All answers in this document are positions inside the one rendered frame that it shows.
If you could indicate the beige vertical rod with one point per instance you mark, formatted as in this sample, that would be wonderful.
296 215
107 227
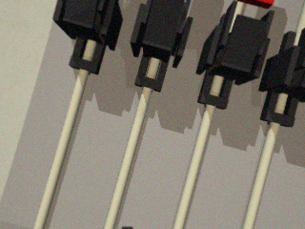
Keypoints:
268 146
131 146
200 145
64 140

